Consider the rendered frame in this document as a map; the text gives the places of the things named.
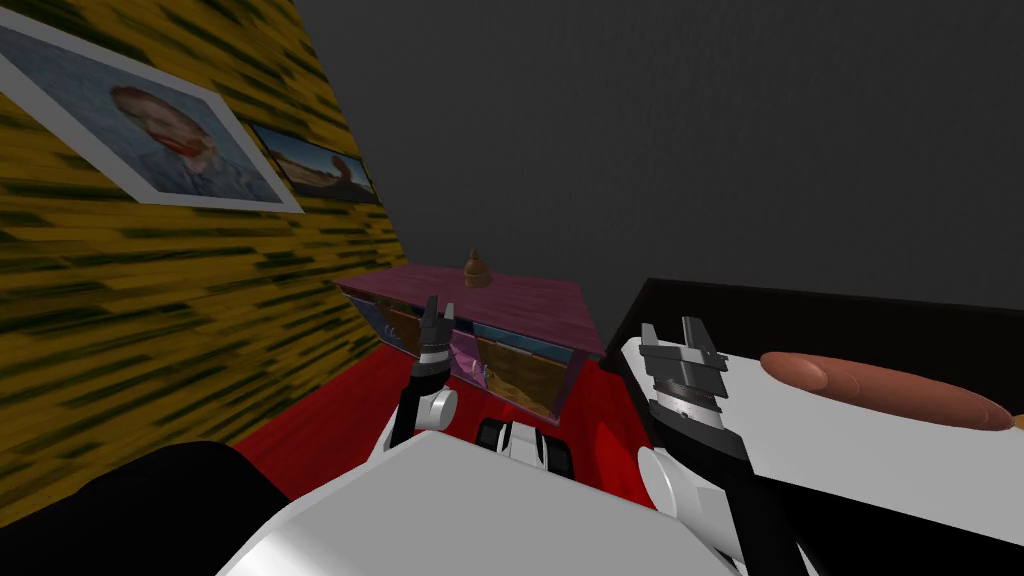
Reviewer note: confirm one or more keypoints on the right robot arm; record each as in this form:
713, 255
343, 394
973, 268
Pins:
698, 436

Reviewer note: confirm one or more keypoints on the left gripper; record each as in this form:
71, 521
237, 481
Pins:
434, 338

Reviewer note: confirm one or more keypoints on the long reddish brown cushion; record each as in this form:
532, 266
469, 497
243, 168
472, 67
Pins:
888, 388

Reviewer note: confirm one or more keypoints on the dark framed landscape painting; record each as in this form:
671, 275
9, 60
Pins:
320, 168

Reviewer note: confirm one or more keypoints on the black bed with white mattress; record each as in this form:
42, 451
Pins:
840, 456

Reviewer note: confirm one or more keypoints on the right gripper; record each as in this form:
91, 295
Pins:
686, 370

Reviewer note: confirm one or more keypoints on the white framed portrait painting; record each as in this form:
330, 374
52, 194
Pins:
152, 132

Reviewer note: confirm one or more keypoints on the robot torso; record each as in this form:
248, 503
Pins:
480, 520

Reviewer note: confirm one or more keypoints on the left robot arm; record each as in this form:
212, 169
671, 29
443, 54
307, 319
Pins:
433, 409

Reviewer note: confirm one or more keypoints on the purple cabinet with brown ornament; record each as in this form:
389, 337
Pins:
520, 308

